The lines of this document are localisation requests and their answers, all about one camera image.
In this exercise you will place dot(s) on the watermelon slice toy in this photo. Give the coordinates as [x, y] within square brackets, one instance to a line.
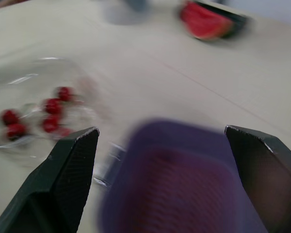
[206, 21]

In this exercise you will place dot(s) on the purple basin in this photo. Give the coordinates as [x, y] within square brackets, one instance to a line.
[145, 145]

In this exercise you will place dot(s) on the pink colander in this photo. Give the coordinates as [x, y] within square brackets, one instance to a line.
[182, 191]

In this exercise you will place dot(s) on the clear plastic bowl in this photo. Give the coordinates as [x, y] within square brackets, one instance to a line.
[36, 80]

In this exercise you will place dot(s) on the grey cup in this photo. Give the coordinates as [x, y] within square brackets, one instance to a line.
[122, 11]

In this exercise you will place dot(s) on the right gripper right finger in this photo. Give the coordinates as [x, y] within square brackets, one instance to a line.
[264, 174]

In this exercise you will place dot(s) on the red cherry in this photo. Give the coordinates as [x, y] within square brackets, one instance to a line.
[64, 93]
[15, 131]
[53, 106]
[9, 117]
[50, 123]

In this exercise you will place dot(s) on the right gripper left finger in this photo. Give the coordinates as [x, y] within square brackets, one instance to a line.
[63, 179]

